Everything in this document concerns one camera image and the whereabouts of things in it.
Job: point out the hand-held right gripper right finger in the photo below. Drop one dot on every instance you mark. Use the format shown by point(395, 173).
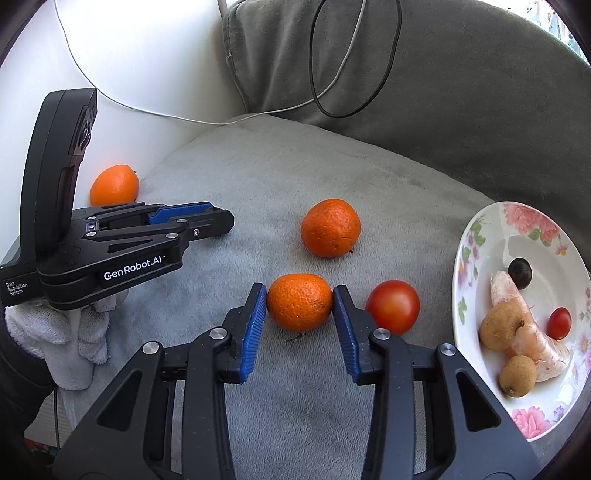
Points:
point(346, 332)

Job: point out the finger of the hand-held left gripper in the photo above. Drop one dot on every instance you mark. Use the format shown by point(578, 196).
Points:
point(203, 226)
point(180, 211)

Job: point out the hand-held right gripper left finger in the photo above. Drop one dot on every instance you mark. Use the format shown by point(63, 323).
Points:
point(254, 332)

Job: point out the small tangerine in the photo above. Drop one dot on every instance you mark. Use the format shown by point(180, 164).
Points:
point(300, 302)
point(330, 227)

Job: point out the white floral plate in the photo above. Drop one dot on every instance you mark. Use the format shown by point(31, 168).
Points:
point(475, 258)

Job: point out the brown longan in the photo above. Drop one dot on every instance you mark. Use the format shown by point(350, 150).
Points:
point(501, 325)
point(518, 374)

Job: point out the dark purple grape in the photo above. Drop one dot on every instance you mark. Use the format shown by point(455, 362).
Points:
point(520, 273)

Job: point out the peeled pomelo segment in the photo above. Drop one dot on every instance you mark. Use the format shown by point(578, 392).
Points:
point(540, 350)

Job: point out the red cherry tomato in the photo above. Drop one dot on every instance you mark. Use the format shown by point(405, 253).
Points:
point(559, 323)
point(393, 307)

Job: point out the person's left forearm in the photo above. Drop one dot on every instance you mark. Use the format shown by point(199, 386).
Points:
point(18, 383)

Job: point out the person's left hand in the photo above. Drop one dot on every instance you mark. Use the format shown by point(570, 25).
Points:
point(74, 341)

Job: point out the large orange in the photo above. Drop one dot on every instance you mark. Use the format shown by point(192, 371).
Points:
point(113, 184)

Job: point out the light grey fleece blanket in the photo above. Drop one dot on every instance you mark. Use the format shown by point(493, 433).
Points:
point(258, 175)

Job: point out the grey sofa back cushion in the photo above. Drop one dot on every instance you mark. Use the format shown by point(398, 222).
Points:
point(461, 92)

